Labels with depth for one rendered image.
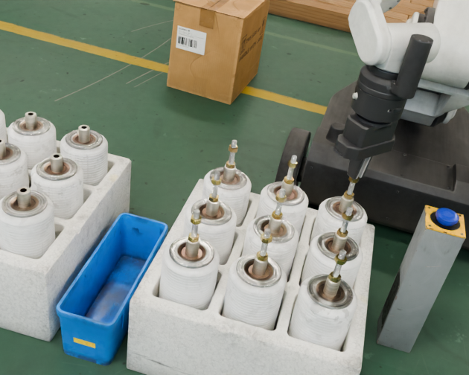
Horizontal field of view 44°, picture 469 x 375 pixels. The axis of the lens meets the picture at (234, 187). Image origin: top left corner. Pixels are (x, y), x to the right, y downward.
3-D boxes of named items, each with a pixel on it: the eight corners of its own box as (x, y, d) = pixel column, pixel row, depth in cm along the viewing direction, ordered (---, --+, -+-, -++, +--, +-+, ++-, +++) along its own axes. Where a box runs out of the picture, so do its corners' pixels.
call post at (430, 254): (377, 318, 126) (424, 205, 108) (409, 328, 125) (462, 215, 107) (375, 344, 120) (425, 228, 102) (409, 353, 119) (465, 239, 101)
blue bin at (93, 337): (120, 252, 131) (121, 210, 124) (166, 265, 130) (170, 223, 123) (55, 355, 107) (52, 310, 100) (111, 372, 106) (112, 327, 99)
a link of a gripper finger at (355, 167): (347, 171, 110) (356, 143, 106) (359, 181, 108) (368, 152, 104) (341, 173, 109) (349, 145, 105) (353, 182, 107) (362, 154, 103)
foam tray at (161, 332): (191, 239, 138) (199, 178, 128) (353, 285, 133) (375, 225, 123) (125, 368, 107) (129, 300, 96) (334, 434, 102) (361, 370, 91)
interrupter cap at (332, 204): (342, 195, 118) (343, 192, 118) (371, 216, 114) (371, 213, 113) (316, 205, 114) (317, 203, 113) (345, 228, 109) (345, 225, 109)
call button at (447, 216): (432, 213, 106) (436, 204, 105) (455, 219, 106) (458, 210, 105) (433, 226, 103) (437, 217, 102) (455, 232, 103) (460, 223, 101)
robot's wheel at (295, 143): (284, 175, 166) (297, 114, 155) (300, 180, 165) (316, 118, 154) (266, 215, 150) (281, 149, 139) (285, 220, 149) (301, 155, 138)
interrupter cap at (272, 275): (289, 283, 95) (289, 280, 95) (249, 293, 92) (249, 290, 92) (267, 252, 101) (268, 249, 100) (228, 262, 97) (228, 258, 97)
